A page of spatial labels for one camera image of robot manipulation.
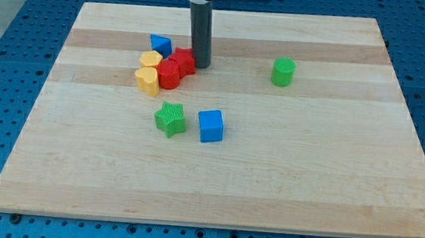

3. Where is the blue cube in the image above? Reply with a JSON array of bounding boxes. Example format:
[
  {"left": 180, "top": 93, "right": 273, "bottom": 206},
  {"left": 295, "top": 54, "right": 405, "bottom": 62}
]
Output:
[{"left": 198, "top": 109, "right": 224, "bottom": 142}]

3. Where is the green star block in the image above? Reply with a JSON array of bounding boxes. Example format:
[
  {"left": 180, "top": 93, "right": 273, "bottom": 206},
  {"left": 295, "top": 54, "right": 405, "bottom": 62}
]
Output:
[{"left": 154, "top": 102, "right": 186, "bottom": 138}]

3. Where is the red cylinder block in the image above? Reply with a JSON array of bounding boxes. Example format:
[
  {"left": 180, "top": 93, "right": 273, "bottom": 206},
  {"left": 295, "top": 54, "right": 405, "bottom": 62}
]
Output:
[{"left": 156, "top": 60, "right": 180, "bottom": 90}]

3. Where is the red star block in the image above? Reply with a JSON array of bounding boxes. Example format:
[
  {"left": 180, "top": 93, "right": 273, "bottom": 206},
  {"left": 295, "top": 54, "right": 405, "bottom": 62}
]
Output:
[{"left": 169, "top": 47, "right": 196, "bottom": 79}]

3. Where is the yellow heart block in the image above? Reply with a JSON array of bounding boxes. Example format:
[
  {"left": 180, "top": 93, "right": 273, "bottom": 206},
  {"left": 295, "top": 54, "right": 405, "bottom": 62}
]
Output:
[{"left": 135, "top": 67, "right": 160, "bottom": 97}]

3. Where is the yellow hexagon block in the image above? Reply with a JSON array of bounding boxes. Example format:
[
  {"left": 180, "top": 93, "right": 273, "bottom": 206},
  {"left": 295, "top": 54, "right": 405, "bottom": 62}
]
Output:
[{"left": 139, "top": 50, "right": 164, "bottom": 68}]

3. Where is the green cylinder block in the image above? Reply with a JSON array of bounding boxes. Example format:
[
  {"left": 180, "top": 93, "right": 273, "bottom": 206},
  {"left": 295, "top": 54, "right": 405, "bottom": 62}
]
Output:
[{"left": 270, "top": 57, "right": 296, "bottom": 87}]

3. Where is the blue triangular block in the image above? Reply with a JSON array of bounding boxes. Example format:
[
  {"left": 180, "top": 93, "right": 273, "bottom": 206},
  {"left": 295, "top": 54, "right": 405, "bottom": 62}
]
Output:
[{"left": 150, "top": 33, "right": 173, "bottom": 59}]

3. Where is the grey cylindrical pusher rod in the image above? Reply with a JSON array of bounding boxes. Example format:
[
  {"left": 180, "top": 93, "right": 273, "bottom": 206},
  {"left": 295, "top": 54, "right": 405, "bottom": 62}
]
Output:
[{"left": 190, "top": 2, "right": 213, "bottom": 69}]

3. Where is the wooden board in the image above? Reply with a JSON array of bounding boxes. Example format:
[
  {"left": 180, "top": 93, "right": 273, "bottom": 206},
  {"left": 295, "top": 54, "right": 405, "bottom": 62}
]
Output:
[{"left": 0, "top": 2, "right": 425, "bottom": 238}]

